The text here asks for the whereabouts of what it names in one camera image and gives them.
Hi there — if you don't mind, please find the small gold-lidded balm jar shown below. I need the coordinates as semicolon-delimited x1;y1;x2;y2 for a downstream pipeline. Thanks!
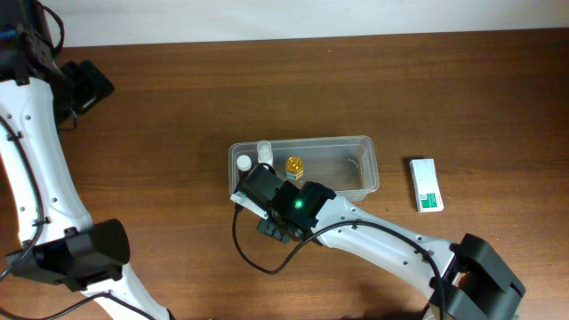
285;156;304;180

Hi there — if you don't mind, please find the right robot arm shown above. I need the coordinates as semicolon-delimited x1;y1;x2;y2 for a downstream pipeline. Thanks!
231;164;525;319

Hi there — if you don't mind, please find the clear plastic container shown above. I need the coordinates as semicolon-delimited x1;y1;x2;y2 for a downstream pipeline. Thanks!
228;135;381;204

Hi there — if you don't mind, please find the dark bottle white cap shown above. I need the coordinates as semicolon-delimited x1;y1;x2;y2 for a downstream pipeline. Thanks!
236;155;252;182

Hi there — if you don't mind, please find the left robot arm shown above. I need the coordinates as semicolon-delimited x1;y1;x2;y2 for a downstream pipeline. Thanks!
1;0;171;319

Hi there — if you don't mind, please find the white lotion bottle clear cap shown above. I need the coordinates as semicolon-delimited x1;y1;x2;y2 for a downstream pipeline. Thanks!
257;140;273;166

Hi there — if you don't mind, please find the white medicine box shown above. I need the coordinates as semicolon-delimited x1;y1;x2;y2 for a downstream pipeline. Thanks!
410;158;445;213

